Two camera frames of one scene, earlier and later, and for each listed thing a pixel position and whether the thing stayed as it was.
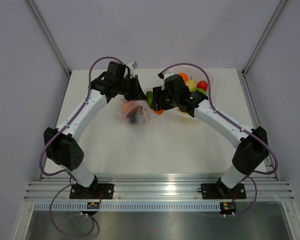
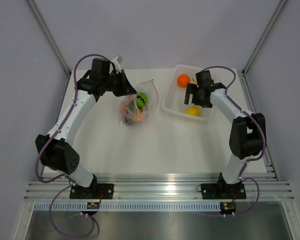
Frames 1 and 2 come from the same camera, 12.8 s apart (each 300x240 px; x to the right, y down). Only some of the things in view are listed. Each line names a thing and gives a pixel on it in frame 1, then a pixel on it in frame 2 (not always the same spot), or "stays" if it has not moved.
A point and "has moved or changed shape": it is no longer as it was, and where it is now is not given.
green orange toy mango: (149, 96) → (132, 107)
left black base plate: (96, 191) stays
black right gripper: (158, 94) → (192, 89)
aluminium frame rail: (260, 187) stays
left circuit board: (94, 205) stays
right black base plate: (222, 191) stays
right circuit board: (227, 207) stays
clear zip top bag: (135, 112) has moved or changed shape
